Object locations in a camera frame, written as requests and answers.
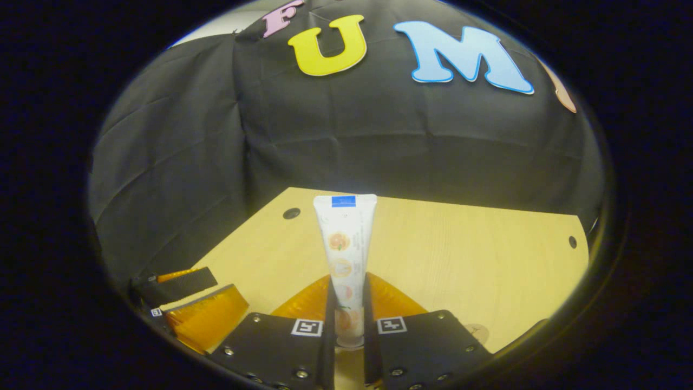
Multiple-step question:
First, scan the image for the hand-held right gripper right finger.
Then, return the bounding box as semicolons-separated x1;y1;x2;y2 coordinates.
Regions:
363;272;495;390

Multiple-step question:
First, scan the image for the black backdrop cloth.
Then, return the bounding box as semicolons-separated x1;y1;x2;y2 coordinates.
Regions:
89;0;604;282

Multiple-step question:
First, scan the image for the round cork coaster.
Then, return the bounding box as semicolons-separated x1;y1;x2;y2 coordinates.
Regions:
463;323;490;345

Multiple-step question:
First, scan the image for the white toothpaste tube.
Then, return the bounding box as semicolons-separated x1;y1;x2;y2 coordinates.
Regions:
313;194;378;347

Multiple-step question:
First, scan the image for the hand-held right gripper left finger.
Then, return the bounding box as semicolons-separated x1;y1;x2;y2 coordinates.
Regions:
207;274;338;390

